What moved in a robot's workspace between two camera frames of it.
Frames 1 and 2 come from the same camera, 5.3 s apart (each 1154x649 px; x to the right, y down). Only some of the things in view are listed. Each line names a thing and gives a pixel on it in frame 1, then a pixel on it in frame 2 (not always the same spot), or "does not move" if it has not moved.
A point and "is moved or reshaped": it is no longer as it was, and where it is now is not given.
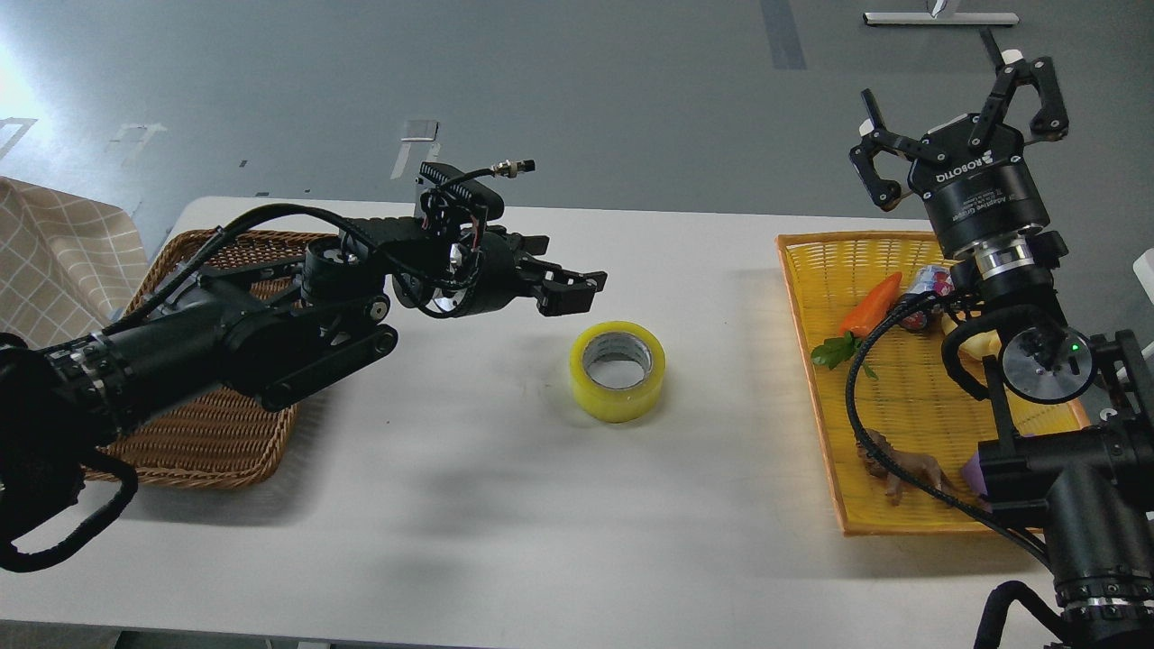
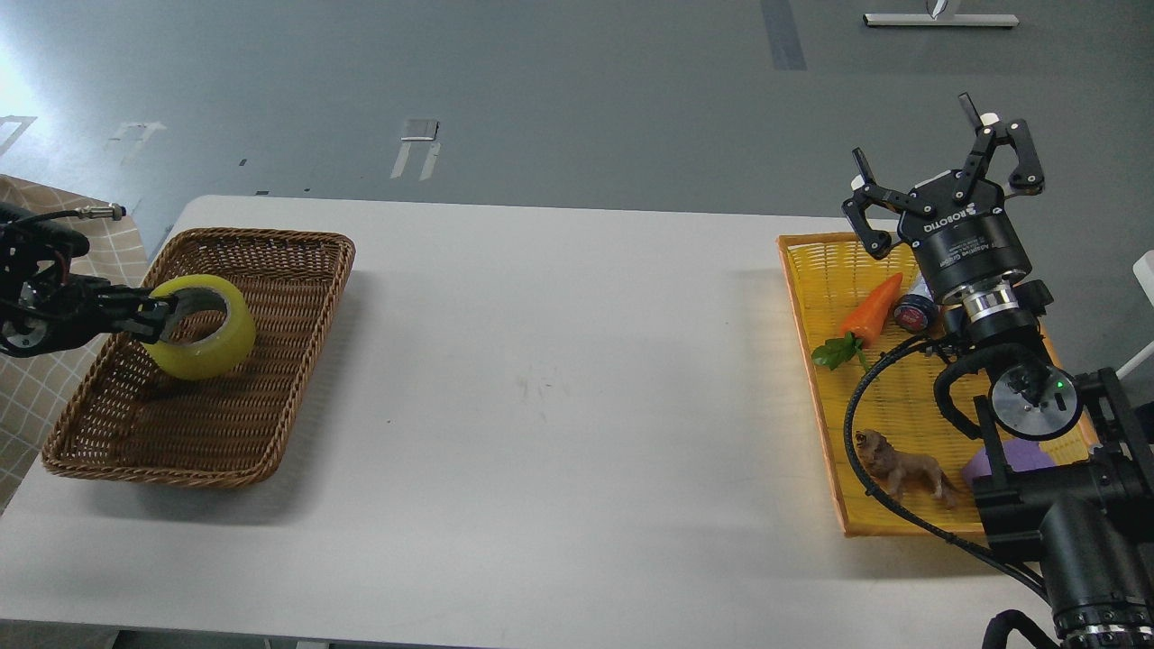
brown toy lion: (924, 466) does not move
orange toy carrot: (861, 322) does not move
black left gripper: (487, 269) -> (83, 307)
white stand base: (943, 19) does not move
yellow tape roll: (618, 406) is moved or reshaped
